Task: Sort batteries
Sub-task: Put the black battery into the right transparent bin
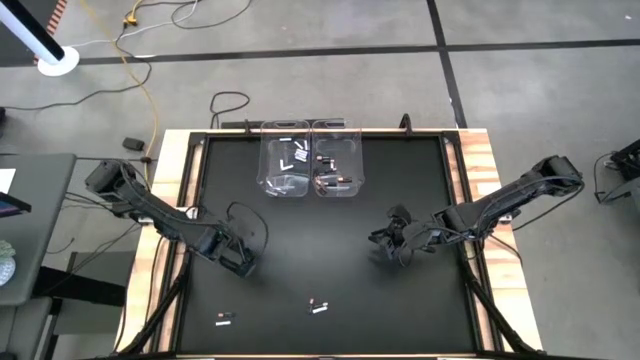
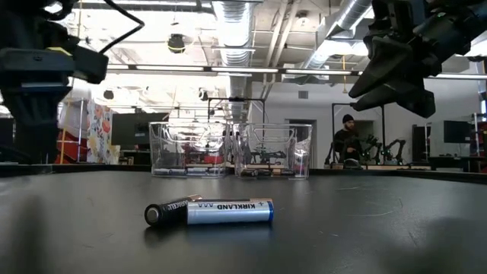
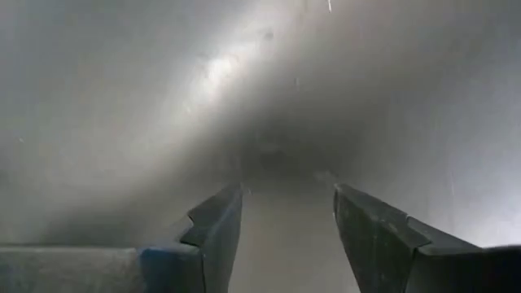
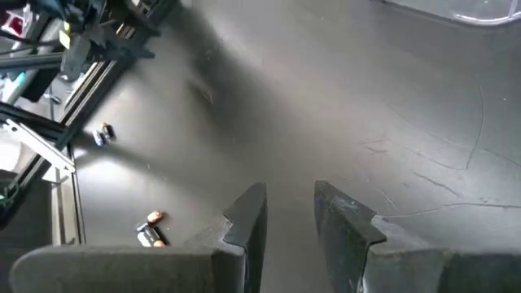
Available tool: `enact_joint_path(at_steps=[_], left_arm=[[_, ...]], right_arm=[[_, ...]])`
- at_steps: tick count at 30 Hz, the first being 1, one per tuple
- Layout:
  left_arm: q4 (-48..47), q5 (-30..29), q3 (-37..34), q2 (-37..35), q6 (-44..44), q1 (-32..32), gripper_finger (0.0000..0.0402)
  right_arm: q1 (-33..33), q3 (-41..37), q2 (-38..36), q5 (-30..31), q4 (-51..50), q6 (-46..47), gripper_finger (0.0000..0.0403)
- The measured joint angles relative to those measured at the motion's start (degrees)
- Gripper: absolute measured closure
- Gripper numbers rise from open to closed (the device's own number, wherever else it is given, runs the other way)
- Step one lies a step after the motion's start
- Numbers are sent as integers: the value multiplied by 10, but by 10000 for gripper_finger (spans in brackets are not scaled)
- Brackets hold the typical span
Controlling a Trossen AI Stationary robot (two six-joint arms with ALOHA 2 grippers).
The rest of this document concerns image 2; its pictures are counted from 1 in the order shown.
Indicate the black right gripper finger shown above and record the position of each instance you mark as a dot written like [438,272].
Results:
[403,100]
[384,64]

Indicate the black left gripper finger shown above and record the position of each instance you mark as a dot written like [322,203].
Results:
[47,122]
[23,122]

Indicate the clear plastic bin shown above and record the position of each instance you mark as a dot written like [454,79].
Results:
[306,152]
[154,152]

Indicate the white Kirkland AAA battery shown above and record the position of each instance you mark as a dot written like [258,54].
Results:
[216,170]
[163,172]
[179,172]
[198,171]
[228,212]

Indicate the black copper Duracell battery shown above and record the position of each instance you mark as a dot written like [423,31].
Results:
[265,172]
[167,211]
[249,172]
[288,172]

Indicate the black background robot arm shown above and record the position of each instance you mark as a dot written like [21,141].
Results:
[395,146]
[371,146]

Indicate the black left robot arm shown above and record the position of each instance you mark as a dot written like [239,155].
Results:
[23,23]

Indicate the red shelf rack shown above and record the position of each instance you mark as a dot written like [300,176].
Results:
[74,150]

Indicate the floral patterned banner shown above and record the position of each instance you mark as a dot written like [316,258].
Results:
[100,133]

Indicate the person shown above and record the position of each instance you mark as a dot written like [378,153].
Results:
[347,142]

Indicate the large black monitor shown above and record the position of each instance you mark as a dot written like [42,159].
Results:
[133,129]

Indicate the black ceiling speaker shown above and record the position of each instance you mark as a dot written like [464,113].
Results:
[176,43]

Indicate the long ceiling light strip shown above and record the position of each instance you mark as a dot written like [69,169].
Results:
[243,70]

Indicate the black table mat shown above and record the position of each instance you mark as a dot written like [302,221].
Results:
[342,236]

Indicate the silver ventilation duct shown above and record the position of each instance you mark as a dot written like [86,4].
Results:
[335,26]
[234,30]

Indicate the grey wall vent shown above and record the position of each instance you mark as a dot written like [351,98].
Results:
[303,94]

